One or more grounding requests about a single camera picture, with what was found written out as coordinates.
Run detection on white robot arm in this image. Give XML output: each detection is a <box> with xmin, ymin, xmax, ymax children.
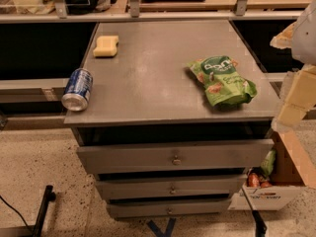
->
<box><xmin>270</xmin><ymin>2</ymin><xmax>316</xmax><ymax>132</ymax></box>

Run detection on black stand leg right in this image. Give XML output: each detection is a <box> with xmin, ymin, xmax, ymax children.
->
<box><xmin>242</xmin><ymin>188</ymin><xmax>268</xmax><ymax>237</ymax></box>

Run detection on bottom grey drawer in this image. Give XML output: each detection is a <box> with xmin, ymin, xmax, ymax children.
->
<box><xmin>107</xmin><ymin>198</ymin><xmax>231</xmax><ymax>219</ymax></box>

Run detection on green snack bag in box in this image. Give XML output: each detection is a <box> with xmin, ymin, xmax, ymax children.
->
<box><xmin>261</xmin><ymin>149</ymin><xmax>277</xmax><ymax>177</ymax></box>

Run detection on grey drawer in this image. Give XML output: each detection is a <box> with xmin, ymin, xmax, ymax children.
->
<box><xmin>96</xmin><ymin>175</ymin><xmax>246</xmax><ymax>200</ymax></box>
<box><xmin>107</xmin><ymin>198</ymin><xmax>231</xmax><ymax>219</ymax></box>
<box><xmin>77</xmin><ymin>139</ymin><xmax>274</xmax><ymax>174</ymax></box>

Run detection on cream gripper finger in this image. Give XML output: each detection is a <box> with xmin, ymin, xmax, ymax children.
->
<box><xmin>276</xmin><ymin>64</ymin><xmax>316</xmax><ymax>127</ymax></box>
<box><xmin>270</xmin><ymin>23</ymin><xmax>295</xmax><ymax>49</ymax></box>

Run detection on top grey drawer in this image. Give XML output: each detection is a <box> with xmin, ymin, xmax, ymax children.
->
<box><xmin>77</xmin><ymin>139</ymin><xmax>274</xmax><ymax>174</ymax></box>

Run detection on black stand leg left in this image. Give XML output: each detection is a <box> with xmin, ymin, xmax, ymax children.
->
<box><xmin>33</xmin><ymin>185</ymin><xmax>56</xmax><ymax>237</ymax></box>

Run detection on middle grey drawer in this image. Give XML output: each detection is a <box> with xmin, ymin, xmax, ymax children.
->
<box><xmin>96</xmin><ymin>175</ymin><xmax>246</xmax><ymax>200</ymax></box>

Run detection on cardboard box with snacks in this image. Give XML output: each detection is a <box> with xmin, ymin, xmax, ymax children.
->
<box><xmin>229</xmin><ymin>131</ymin><xmax>316</xmax><ymax>210</ymax></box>

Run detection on grey drawer cabinet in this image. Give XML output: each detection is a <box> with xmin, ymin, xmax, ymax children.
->
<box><xmin>65</xmin><ymin>21</ymin><xmax>278</xmax><ymax>205</ymax></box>

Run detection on black cable on floor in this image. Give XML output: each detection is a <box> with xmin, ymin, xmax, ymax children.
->
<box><xmin>0</xmin><ymin>195</ymin><xmax>35</xmax><ymax>234</ymax></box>

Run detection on green rice chip bag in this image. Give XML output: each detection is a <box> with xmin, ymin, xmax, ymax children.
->
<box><xmin>188</xmin><ymin>55</ymin><xmax>257</xmax><ymax>107</ymax></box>

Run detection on orange snack packets in box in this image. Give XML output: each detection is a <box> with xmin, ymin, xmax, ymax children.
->
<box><xmin>247</xmin><ymin>173</ymin><xmax>272</xmax><ymax>188</ymax></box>

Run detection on blue pepsi can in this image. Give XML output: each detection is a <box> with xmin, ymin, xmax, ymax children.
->
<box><xmin>61</xmin><ymin>68</ymin><xmax>93</xmax><ymax>112</ymax></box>

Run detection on black stand leg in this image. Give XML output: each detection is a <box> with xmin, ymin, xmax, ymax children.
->
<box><xmin>33</xmin><ymin>185</ymin><xmax>56</xmax><ymax>237</ymax></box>
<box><xmin>242</xmin><ymin>188</ymin><xmax>268</xmax><ymax>237</ymax></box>

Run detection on yellow sponge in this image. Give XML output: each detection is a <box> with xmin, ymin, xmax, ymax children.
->
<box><xmin>93</xmin><ymin>36</ymin><xmax>119</xmax><ymax>57</ymax></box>

